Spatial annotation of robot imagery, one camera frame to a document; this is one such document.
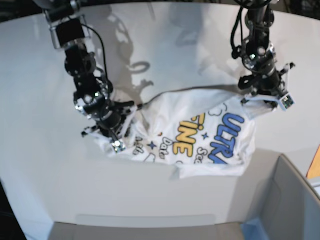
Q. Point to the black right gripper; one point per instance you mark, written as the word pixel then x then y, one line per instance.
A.
pixel 110 117

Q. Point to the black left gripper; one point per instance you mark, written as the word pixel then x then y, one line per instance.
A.
pixel 265 82

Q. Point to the white printed t-shirt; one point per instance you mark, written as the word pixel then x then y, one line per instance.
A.
pixel 201 132

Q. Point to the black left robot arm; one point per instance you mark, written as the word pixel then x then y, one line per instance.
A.
pixel 250 42

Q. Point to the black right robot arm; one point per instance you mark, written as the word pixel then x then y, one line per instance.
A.
pixel 94 95

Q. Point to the grey storage bin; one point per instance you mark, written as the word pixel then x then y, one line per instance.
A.
pixel 285 207

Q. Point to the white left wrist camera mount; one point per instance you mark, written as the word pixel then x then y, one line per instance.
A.
pixel 282 98

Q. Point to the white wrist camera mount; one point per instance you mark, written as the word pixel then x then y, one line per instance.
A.
pixel 282 98
pixel 120 140

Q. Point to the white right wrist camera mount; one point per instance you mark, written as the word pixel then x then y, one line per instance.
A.
pixel 120 140

